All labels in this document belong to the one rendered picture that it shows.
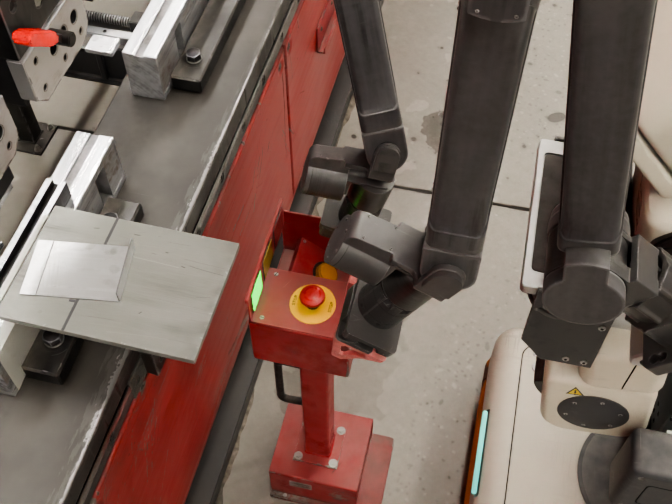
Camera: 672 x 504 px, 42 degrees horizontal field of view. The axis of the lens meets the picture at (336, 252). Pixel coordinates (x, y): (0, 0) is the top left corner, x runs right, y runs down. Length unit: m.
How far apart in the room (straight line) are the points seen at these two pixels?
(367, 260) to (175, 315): 0.31
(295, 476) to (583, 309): 1.18
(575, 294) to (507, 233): 1.61
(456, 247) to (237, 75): 0.80
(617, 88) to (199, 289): 0.63
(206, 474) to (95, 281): 0.96
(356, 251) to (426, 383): 1.30
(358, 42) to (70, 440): 0.63
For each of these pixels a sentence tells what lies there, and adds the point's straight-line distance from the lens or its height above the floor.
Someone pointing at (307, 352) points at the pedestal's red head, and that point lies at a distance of 1.39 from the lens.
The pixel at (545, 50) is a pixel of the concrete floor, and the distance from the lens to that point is 2.98.
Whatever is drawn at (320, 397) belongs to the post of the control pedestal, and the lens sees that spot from 1.69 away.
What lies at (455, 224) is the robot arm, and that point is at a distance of 0.82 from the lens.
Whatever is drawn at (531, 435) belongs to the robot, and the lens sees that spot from 1.85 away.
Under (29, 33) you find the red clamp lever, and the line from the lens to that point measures 1.01.
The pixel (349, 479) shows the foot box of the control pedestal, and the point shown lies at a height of 0.12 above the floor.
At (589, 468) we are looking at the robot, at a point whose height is 0.27.
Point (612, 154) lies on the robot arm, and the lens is 0.74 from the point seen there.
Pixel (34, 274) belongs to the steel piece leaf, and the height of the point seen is 1.00.
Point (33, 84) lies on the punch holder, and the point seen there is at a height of 1.22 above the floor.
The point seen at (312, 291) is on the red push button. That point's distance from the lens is 1.34.
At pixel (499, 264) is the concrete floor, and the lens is 2.39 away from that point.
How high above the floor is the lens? 1.94
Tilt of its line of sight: 55 degrees down
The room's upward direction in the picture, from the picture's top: straight up
